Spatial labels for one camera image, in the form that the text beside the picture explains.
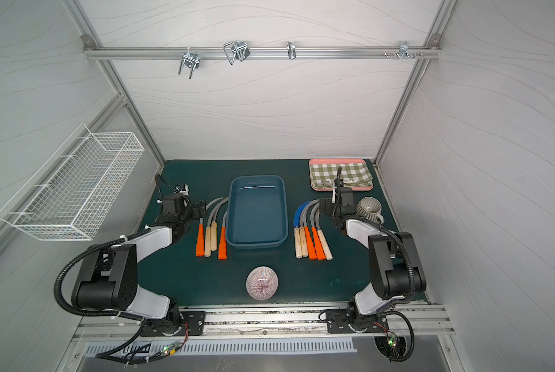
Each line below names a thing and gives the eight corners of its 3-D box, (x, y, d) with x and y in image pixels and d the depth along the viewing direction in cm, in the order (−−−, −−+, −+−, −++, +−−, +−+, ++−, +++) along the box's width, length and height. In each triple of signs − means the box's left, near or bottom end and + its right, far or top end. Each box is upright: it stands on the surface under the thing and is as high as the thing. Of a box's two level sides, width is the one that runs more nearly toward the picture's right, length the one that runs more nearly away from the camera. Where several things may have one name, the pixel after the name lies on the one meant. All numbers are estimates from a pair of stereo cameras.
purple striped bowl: (246, 300, 80) (244, 296, 76) (249, 271, 87) (247, 266, 82) (278, 300, 80) (278, 296, 76) (278, 271, 87) (278, 266, 82)
